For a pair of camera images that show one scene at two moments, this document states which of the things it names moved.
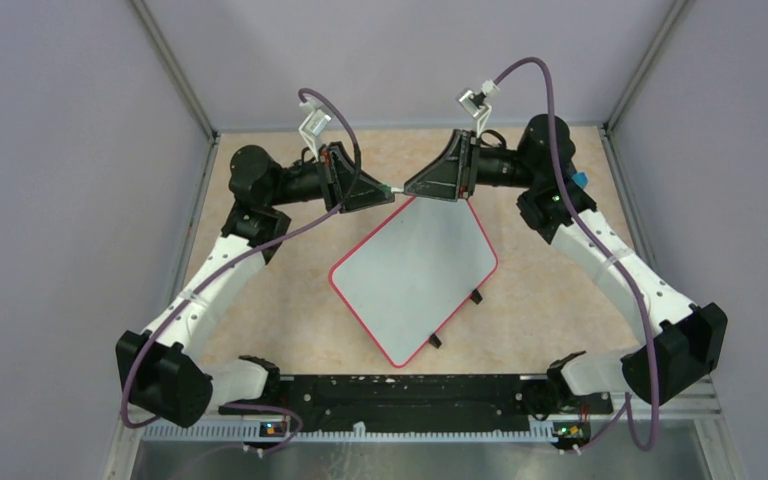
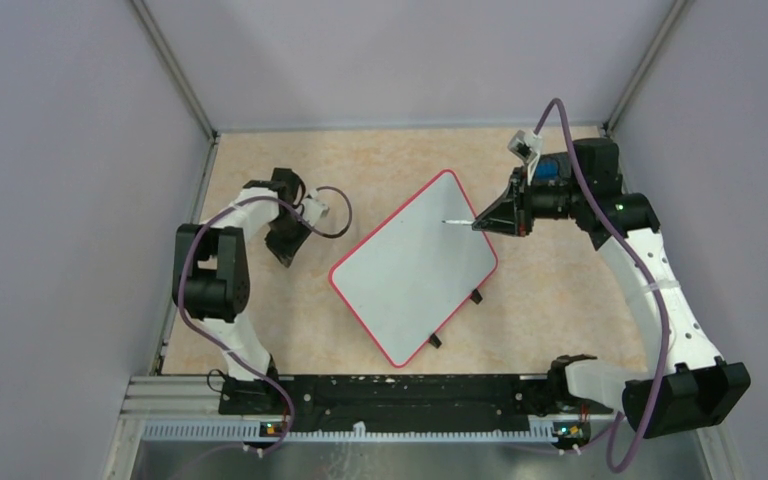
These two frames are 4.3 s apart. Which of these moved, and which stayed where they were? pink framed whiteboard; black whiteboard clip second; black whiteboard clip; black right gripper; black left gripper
Moved: black left gripper; black right gripper
Stayed: black whiteboard clip second; pink framed whiteboard; black whiteboard clip
